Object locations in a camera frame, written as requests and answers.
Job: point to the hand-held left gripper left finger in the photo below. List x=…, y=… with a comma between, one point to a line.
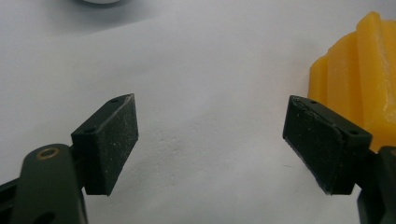
x=106, y=146

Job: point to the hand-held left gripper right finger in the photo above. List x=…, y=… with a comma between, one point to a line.
x=323, y=146

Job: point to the yellow ridged plastic toy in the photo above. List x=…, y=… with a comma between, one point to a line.
x=358, y=77

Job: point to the white round object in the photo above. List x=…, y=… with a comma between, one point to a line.
x=101, y=1

